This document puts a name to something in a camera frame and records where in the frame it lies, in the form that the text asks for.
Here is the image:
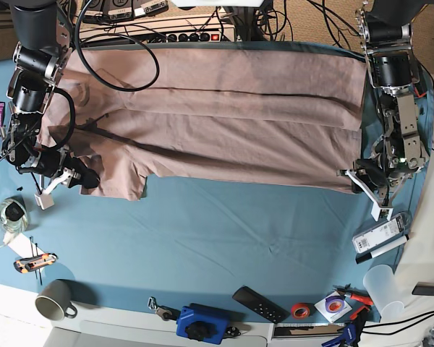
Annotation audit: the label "grey coffee mug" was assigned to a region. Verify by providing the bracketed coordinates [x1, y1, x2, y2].
[35, 280, 77, 321]

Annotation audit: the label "pink t-shirt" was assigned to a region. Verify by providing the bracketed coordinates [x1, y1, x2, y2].
[59, 48, 366, 201]

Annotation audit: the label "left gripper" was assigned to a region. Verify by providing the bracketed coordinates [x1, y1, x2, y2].
[352, 157, 412, 197]

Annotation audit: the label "blue table cloth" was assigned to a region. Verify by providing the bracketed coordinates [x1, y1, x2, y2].
[0, 40, 434, 325]

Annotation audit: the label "translucent plastic cup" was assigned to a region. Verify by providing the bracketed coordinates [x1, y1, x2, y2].
[363, 265, 404, 320]

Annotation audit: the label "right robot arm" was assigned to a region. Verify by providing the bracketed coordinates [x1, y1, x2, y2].
[0, 1, 100, 189]

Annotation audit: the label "clear plastic case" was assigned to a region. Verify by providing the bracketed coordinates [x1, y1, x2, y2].
[352, 212, 412, 254]

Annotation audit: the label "black zip ties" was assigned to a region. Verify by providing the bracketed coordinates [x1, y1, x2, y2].
[29, 236, 43, 285]

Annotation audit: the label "blue box with black knob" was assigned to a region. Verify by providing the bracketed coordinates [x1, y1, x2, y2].
[176, 305, 230, 345]

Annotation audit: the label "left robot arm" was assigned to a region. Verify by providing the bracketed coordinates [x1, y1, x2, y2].
[355, 1, 428, 205]

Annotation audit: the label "red handled pliers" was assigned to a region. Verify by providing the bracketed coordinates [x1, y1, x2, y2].
[334, 286, 374, 306]

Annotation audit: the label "blue clamp bottom right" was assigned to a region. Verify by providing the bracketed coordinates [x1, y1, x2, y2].
[321, 305, 370, 347]

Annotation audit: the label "metal carabiner keychain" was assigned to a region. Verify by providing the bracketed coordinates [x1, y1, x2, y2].
[148, 296, 180, 321]

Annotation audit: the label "black remote control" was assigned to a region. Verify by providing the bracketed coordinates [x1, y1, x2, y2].
[232, 286, 290, 324]

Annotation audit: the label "black and white marker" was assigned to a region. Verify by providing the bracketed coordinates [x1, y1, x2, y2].
[355, 235, 409, 264]

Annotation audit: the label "black power adapter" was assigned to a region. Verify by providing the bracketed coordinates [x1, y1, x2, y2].
[412, 283, 434, 296]

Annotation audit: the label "white paper note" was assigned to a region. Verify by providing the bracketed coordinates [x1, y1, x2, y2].
[8, 234, 43, 258]

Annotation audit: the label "thick black cable loop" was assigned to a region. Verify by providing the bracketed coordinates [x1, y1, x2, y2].
[74, 0, 161, 92]

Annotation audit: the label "white power strip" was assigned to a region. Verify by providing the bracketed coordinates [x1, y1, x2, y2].
[80, 16, 237, 47]

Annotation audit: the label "glass jar with black lid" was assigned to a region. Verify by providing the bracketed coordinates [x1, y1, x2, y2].
[0, 197, 28, 234]

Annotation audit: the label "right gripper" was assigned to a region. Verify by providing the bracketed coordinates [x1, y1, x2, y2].
[17, 149, 100, 189]

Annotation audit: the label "orange utility knife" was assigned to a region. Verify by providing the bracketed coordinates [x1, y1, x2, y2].
[14, 253, 58, 273]

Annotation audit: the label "purple glue tube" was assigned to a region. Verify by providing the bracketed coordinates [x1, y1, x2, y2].
[0, 102, 5, 131]

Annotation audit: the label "red tape roll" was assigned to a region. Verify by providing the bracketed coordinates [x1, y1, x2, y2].
[291, 303, 315, 320]

